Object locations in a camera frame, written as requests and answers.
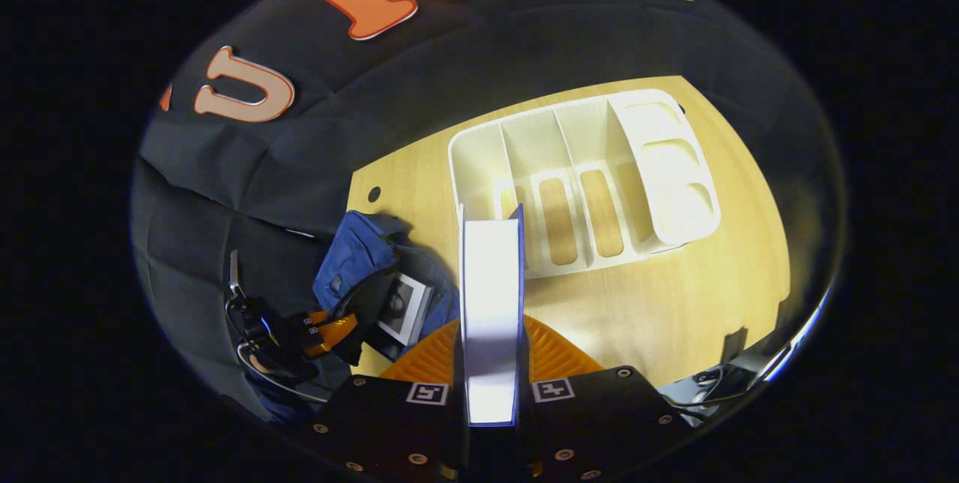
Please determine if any portrait cover book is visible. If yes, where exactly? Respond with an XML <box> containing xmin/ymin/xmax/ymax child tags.
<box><xmin>375</xmin><ymin>273</ymin><xmax>435</xmax><ymax>347</ymax></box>

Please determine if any blue cover book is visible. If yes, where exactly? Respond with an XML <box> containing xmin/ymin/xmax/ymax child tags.
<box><xmin>457</xmin><ymin>204</ymin><xmax>525</xmax><ymax>428</ymax></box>

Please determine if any blue schoolbag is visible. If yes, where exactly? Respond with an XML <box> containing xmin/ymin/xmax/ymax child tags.
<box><xmin>311</xmin><ymin>210</ymin><xmax>462</xmax><ymax>364</ymax></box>

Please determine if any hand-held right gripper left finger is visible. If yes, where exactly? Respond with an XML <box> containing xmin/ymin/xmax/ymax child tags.
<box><xmin>311</xmin><ymin>318</ymin><xmax>465</xmax><ymax>480</ymax></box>

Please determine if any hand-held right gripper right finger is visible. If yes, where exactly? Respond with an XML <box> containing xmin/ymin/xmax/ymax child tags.
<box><xmin>521</xmin><ymin>315</ymin><xmax>694</xmax><ymax>480</ymax></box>

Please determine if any white bookshelf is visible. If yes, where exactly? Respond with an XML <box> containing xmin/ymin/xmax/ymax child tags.
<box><xmin>448</xmin><ymin>88</ymin><xmax>721</xmax><ymax>279</ymax></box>

